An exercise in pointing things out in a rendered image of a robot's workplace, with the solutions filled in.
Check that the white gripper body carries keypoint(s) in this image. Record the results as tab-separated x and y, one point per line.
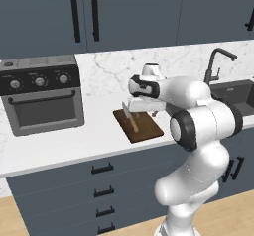
145	105

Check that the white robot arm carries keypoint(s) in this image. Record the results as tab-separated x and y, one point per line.
198	127

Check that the brown wooden cutting board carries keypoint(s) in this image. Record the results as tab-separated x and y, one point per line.
145	131

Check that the grey drawer front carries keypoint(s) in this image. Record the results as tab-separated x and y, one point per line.
63	221
59	202
69	232
59	177

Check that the black tap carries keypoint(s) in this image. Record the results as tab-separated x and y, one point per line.
211	66

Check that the dark grey sink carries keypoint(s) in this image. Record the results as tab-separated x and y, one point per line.
236	96

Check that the silver toaster oven knob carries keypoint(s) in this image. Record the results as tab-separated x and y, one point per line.
15	84
63	79
40	81

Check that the toaster oven door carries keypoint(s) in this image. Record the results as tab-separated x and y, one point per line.
46	114

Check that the grey toaster oven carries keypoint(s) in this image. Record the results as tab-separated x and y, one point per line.
43	94

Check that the grey base cupboard door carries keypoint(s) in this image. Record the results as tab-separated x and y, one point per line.
225	188
246	167

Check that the grey wall cupboard door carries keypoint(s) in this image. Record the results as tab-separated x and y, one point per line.
215	12
36	15
139	15

